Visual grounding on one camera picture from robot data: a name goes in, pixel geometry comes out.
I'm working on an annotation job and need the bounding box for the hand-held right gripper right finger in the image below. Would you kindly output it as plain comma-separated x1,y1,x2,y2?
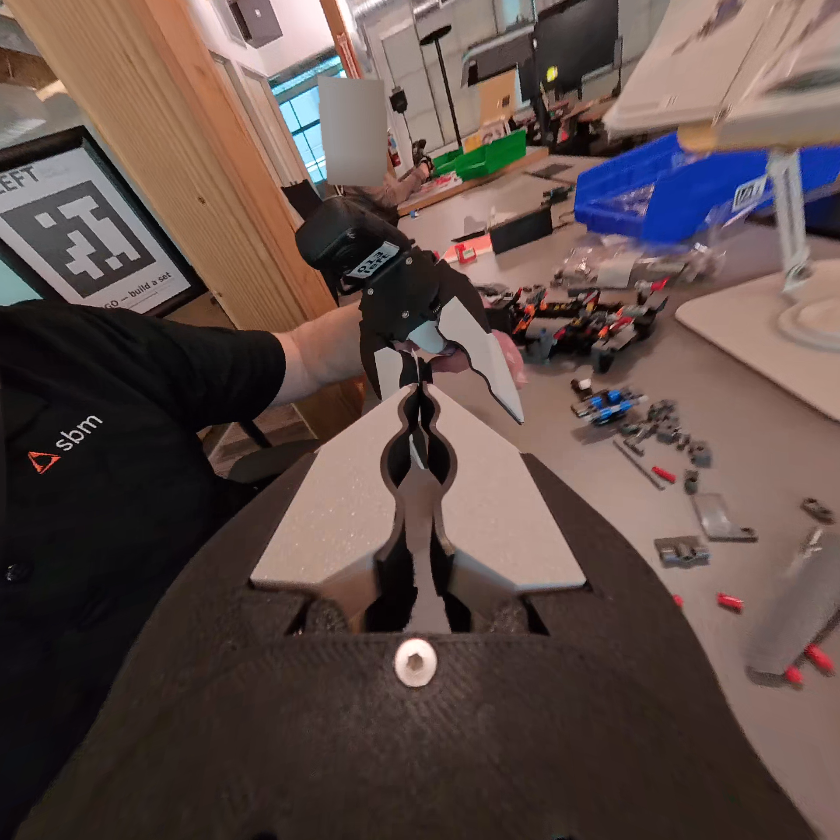
420,382,587,611

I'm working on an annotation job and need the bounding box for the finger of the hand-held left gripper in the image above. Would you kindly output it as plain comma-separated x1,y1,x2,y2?
438,295,526,425
373,346,434,471

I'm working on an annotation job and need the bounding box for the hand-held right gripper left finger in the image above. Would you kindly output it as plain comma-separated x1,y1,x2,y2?
249,384,421,634

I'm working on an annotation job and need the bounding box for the person's left forearm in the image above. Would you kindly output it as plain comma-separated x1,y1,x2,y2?
270,301,370,409

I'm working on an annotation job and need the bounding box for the black lego car chassis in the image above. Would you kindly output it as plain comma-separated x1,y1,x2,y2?
486,283,670,374

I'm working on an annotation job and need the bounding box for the blue and black lego assembly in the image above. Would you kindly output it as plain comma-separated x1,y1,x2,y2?
571,387,647,426

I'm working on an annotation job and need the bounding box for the grey lego axle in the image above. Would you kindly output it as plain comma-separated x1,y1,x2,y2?
612,438,665,492

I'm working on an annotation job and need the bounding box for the clear bag with lego parts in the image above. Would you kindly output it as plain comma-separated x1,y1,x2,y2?
554,239,726,290

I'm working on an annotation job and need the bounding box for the grey lego panel with holes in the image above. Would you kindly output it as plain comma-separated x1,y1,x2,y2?
745,525,840,689

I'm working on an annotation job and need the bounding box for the lego instruction booklet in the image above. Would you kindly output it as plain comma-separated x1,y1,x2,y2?
602,0,840,142

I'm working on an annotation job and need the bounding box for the person's left hand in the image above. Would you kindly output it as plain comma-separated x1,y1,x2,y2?
425,328,527,391

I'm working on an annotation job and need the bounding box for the black office chair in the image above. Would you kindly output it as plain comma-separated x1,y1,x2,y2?
200,420,322,487

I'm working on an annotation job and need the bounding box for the black power adapter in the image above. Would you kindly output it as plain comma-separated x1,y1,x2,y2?
489,206,554,256

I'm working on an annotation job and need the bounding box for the dark grey piece with blue pin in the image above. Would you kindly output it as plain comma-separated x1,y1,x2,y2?
654,535,711,568

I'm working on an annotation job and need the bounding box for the cluster of dark grey connectors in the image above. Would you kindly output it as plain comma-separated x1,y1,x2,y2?
620,400,715,496

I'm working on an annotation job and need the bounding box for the empty clear plastic bag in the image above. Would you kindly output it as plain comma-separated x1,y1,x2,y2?
594,180,657,221

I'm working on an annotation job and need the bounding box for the black floor lamp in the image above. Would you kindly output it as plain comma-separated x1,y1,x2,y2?
420,25,466,153

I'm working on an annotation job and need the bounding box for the blue bin with square tag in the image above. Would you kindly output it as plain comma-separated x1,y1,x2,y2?
574,131,840,245

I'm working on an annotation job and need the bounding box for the white book stand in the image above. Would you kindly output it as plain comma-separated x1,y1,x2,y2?
675,79,840,422

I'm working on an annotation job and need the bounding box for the black monitor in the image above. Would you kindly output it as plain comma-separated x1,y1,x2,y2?
533,0,621,99

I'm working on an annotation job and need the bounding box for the framed marker sign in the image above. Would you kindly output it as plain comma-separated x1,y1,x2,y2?
0,126,204,317

